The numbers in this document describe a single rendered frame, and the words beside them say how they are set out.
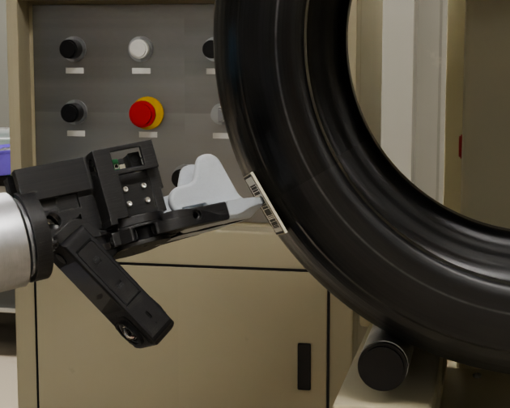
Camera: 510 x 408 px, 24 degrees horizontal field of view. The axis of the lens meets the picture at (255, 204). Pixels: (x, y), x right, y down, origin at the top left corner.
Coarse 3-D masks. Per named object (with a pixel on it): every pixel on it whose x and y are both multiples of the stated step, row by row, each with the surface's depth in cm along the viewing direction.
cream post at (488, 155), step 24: (480, 0) 134; (504, 0) 134; (480, 24) 135; (504, 24) 134; (480, 48) 135; (504, 48) 134; (480, 72) 135; (504, 72) 135; (480, 96) 136; (504, 96) 135; (480, 120) 136; (504, 120) 136; (480, 144) 136; (504, 144) 136; (480, 168) 137; (504, 168) 136; (480, 192) 137; (504, 192) 137; (480, 216) 138; (504, 216) 137
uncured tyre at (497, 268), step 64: (256, 0) 98; (320, 0) 125; (256, 64) 99; (320, 64) 126; (256, 128) 100; (320, 128) 99; (320, 192) 99; (384, 192) 127; (320, 256) 102; (384, 256) 99; (448, 256) 126; (384, 320) 103; (448, 320) 99
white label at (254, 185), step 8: (248, 176) 102; (248, 184) 104; (256, 184) 100; (256, 192) 102; (264, 192) 100; (264, 200) 101; (264, 208) 103; (272, 208) 100; (272, 216) 101; (272, 224) 103; (280, 224) 100; (280, 232) 102
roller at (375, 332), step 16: (368, 336) 110; (384, 336) 107; (368, 352) 104; (384, 352) 104; (400, 352) 104; (368, 368) 105; (384, 368) 104; (400, 368) 104; (368, 384) 105; (384, 384) 105; (400, 384) 105
